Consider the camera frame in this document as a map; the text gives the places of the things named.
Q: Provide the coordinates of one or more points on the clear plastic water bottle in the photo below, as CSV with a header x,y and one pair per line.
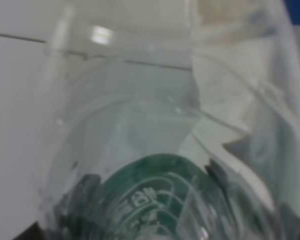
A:
x,y
171,120

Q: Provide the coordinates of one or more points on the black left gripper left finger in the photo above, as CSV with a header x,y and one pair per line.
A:
x,y
33,232

